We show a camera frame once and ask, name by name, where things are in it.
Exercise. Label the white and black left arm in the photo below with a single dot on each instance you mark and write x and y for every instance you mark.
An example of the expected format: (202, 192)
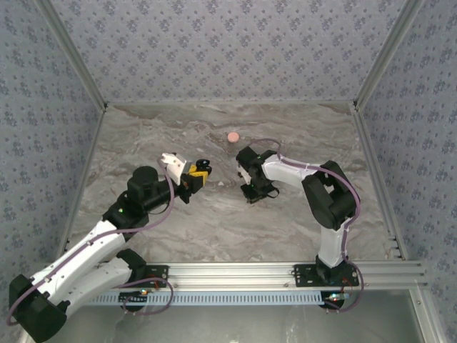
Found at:
(82, 253)

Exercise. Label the pink earbud charging case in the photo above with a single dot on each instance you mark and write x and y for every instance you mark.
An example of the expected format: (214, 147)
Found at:
(233, 137)

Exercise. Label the grey metal base panel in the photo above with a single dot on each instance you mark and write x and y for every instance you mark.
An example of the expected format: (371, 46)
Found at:
(232, 325)

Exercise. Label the aluminium frame post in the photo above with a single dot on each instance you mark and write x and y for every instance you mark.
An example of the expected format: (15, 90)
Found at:
(386, 53)
(74, 53)

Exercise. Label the long aluminium base rail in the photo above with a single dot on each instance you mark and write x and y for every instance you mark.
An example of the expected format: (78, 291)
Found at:
(232, 275)

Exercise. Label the thin aluminium side rail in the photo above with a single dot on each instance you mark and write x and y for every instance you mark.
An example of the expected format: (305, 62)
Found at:
(84, 178)

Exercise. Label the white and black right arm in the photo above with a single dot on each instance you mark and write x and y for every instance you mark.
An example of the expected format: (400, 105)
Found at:
(332, 246)

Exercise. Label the wide aluminium side rail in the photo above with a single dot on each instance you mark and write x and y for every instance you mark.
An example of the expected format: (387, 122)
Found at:
(376, 178)

